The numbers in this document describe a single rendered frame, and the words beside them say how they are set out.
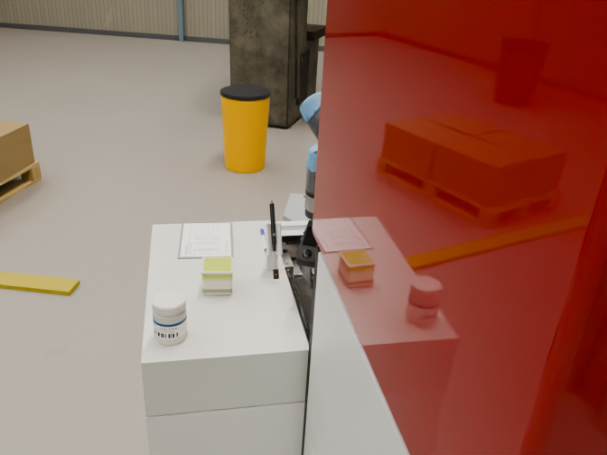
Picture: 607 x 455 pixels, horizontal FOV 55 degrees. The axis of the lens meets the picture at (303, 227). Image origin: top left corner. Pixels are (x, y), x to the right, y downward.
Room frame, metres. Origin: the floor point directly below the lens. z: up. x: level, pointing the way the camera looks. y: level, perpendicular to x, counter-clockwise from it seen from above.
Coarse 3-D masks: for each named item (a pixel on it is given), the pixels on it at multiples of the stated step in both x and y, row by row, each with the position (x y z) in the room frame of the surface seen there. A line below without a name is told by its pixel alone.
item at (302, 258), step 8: (312, 224) 1.23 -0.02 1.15; (304, 232) 1.21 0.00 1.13; (312, 232) 1.21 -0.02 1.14; (304, 240) 1.19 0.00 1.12; (312, 240) 1.19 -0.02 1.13; (304, 248) 1.17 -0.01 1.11; (312, 248) 1.17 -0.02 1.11; (296, 256) 1.16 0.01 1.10; (304, 256) 1.15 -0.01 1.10; (312, 256) 1.15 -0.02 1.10; (304, 264) 1.15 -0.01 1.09; (312, 264) 1.14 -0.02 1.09
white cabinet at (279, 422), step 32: (160, 416) 0.93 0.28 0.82; (192, 416) 0.94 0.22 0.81; (224, 416) 0.96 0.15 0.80; (256, 416) 0.97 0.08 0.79; (288, 416) 0.99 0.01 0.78; (160, 448) 0.93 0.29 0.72; (192, 448) 0.94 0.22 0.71; (224, 448) 0.96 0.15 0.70; (256, 448) 0.97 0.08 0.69; (288, 448) 0.99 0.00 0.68
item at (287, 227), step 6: (276, 222) 1.60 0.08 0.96; (282, 222) 1.61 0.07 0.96; (288, 222) 1.61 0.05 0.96; (294, 222) 1.61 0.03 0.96; (300, 222) 1.61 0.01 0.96; (306, 222) 1.62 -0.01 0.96; (282, 228) 1.57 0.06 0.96; (288, 228) 1.57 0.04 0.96; (294, 228) 1.58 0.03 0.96; (300, 228) 1.58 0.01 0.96; (282, 234) 1.53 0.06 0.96; (288, 234) 1.53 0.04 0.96; (294, 234) 1.53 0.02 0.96; (300, 234) 1.54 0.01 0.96
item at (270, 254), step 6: (270, 228) 1.32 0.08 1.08; (276, 228) 1.32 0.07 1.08; (270, 234) 1.31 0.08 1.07; (276, 234) 1.31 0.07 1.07; (270, 240) 1.30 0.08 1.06; (276, 240) 1.31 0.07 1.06; (270, 246) 1.29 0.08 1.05; (276, 246) 1.30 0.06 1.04; (270, 252) 1.28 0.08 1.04; (276, 252) 1.29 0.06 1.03; (282, 252) 1.29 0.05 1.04; (270, 258) 1.31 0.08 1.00; (276, 258) 1.32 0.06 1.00; (270, 264) 1.31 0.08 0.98; (276, 264) 1.32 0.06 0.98
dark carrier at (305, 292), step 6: (300, 282) 1.37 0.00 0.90; (300, 288) 1.34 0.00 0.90; (306, 288) 1.34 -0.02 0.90; (300, 294) 1.31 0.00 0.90; (306, 294) 1.31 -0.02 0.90; (312, 294) 1.31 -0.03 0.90; (306, 300) 1.28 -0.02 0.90; (312, 300) 1.28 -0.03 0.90; (306, 306) 1.25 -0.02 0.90; (306, 312) 1.22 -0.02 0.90
